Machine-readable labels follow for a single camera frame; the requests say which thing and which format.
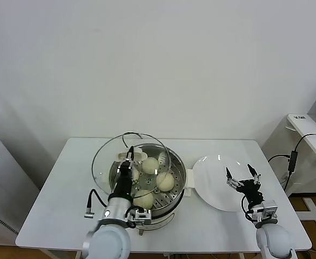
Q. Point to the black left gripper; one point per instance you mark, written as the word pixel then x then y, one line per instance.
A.
pixel 124 180

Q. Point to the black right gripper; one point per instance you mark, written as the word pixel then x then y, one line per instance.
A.
pixel 251 191

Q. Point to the white steamed baozi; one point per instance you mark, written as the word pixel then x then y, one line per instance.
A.
pixel 144 201
pixel 165 182
pixel 136 174
pixel 150 166

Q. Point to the round glass pot lid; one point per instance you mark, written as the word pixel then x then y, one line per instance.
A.
pixel 103 167

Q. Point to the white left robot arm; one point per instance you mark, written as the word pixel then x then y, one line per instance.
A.
pixel 109 237

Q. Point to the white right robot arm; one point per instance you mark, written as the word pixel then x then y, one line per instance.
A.
pixel 275 240

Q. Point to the perforated steel steamer basket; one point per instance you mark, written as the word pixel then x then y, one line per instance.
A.
pixel 174 175

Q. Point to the white oval plate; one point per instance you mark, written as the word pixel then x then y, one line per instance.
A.
pixel 211 183

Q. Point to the white electric cooker base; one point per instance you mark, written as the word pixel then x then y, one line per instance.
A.
pixel 188 180

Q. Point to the white side desk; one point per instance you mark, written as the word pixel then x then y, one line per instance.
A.
pixel 306 126

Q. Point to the white cabinet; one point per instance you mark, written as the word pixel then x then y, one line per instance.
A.
pixel 6 175

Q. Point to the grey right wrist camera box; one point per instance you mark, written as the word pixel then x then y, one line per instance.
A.
pixel 269 208

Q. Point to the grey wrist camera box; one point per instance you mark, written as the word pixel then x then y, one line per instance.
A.
pixel 141 215
pixel 269 208

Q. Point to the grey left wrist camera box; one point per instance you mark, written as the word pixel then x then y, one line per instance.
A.
pixel 141 215

